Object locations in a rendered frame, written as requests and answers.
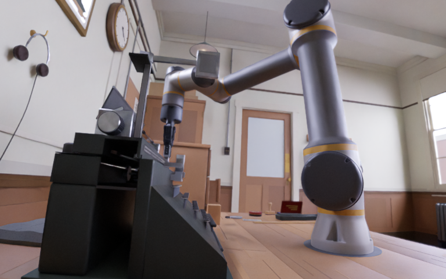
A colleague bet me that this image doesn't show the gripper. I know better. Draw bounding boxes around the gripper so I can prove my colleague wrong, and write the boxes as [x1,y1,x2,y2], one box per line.
[163,120,177,161]

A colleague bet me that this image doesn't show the grey margin stop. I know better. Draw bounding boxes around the grey margin stop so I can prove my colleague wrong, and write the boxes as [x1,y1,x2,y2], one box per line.
[169,155,186,183]

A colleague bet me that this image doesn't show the dark thin carriage lever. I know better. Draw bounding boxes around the dark thin carriage lever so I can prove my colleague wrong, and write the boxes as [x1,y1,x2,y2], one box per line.
[100,161,139,176]

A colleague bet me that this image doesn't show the dark return lever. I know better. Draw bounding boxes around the dark return lever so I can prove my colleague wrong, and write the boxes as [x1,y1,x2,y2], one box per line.
[128,52,154,139]

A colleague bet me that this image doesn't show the wooden holder cup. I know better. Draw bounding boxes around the wooden holder cup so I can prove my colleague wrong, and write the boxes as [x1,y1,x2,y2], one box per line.
[206,203,222,226]

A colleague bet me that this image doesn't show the dark green typewriter body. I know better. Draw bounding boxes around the dark green typewriter body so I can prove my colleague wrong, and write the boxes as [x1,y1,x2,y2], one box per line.
[20,132,233,279]

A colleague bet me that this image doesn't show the tall wooden cupboard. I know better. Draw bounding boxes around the tall wooden cupboard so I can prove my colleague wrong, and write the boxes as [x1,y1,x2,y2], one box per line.
[142,81,212,210]

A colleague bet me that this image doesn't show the wooden chair back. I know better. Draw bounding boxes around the wooden chair back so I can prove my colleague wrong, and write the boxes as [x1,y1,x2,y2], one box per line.
[208,178,222,205]

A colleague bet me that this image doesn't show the silver platen knob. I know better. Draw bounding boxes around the silver platen knob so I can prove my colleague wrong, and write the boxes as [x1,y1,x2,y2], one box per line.
[96,110,125,137]

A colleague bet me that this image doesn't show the orange notice board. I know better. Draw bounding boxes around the orange notice board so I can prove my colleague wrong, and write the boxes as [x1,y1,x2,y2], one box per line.
[124,77,141,113]

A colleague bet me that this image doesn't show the grey paper rest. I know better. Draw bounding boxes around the grey paper rest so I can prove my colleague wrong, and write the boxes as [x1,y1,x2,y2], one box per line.
[95,86,137,137]

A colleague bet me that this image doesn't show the wooden door with glass pane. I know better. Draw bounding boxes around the wooden door with glass pane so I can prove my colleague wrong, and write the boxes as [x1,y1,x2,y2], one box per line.
[238,109,293,214]

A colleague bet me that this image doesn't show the pendant ceiling lamp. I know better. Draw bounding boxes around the pendant ceiling lamp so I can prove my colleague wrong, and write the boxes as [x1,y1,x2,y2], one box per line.
[189,10,219,59]

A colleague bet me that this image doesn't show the red book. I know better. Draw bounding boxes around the red book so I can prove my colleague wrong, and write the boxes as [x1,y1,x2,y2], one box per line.
[280,200,304,214]

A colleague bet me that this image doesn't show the dark flat tray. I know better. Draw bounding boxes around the dark flat tray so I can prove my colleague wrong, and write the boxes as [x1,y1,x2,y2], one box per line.
[275,212,318,222]

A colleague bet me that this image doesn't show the wooden framed picture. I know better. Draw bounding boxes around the wooden framed picture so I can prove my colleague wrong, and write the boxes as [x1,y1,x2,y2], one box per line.
[55,0,97,37]

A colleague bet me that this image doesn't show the grey folded cover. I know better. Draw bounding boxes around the grey folded cover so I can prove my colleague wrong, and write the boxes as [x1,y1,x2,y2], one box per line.
[0,217,46,248]

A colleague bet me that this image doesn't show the grey round base sheet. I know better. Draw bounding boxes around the grey round base sheet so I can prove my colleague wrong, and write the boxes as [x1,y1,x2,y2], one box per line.
[303,238,383,259]

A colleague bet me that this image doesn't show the white framed window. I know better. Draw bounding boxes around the white framed window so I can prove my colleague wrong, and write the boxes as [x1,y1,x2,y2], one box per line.
[423,91,446,191]

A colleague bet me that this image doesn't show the grey radiator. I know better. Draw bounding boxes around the grey radiator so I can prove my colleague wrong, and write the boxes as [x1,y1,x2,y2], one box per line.
[435,203,446,242]

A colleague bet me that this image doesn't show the grey cube camera on bar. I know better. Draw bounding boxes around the grey cube camera on bar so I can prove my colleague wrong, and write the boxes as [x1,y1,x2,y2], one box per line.
[153,49,221,80]

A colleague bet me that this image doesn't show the brown round wall clock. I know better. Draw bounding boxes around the brown round wall clock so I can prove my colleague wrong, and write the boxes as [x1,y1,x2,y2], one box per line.
[106,2,131,53]

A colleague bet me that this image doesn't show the brown headphones with cable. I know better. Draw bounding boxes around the brown headphones with cable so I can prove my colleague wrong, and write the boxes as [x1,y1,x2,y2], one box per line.
[0,29,51,162]

